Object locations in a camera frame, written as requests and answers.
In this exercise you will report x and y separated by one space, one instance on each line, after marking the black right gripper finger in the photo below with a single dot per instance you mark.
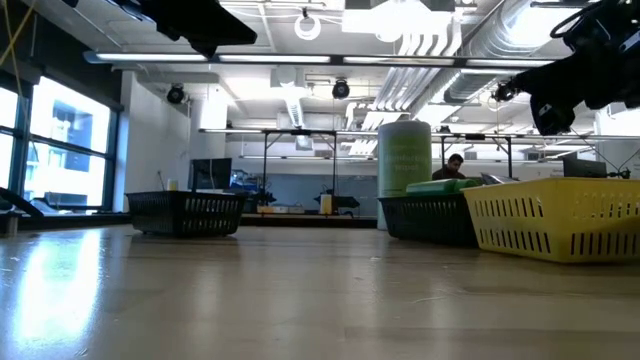
552 117
545 82

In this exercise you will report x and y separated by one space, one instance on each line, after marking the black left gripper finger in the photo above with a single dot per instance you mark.
205 49
210 22

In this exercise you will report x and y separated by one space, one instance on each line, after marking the yellow plastic basket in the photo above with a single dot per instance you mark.
560 220

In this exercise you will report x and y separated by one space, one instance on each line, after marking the green travel bottle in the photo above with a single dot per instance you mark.
435 187

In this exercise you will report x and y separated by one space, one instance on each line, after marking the black ceiling track light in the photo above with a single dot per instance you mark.
502 93

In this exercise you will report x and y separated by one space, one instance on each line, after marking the black ceiling spotlight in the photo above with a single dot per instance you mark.
341 89
175 94

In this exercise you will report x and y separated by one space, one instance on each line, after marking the dark background monitor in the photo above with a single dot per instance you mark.
585 167

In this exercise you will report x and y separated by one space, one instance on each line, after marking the long ceiling light bar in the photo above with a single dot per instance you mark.
275 58

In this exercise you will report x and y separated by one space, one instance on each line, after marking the white round pendant lamp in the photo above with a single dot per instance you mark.
307 27

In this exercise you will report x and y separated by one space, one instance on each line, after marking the person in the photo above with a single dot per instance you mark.
450 170

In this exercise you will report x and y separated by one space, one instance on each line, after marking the black computer monitor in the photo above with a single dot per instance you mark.
212 174

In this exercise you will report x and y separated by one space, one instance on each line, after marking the yellow cup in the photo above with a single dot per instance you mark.
173 185

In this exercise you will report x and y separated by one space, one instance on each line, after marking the green white wipes canister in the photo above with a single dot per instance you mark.
405 160

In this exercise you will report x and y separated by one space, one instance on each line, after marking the black plastic basket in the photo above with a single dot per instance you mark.
185 212
430 220

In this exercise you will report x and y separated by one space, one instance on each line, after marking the small yellow container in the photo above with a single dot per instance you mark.
326 202

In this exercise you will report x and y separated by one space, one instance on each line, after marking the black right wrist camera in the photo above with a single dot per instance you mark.
600 30

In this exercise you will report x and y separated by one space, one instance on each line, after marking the black metal gantry frame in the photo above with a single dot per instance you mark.
300 132
475 136

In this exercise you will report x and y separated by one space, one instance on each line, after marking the window with dark frame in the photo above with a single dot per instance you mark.
65 150

